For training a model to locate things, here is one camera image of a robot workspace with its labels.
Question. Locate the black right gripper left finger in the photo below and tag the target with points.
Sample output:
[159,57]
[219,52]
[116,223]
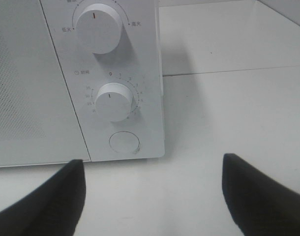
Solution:
[52,209]

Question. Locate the white microwave door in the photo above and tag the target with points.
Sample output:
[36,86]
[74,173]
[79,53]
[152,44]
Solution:
[38,124]

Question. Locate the white upper power knob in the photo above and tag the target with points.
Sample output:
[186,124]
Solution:
[98,27]

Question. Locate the white microwave oven body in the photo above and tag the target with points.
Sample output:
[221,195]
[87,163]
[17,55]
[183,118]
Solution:
[135,63]

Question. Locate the white lower timer knob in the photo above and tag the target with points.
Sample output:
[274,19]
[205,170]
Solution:
[114,102]

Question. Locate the round door release button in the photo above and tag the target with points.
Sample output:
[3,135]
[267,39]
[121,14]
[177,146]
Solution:
[124,142]

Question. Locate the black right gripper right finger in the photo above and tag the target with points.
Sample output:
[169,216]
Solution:
[259,205]

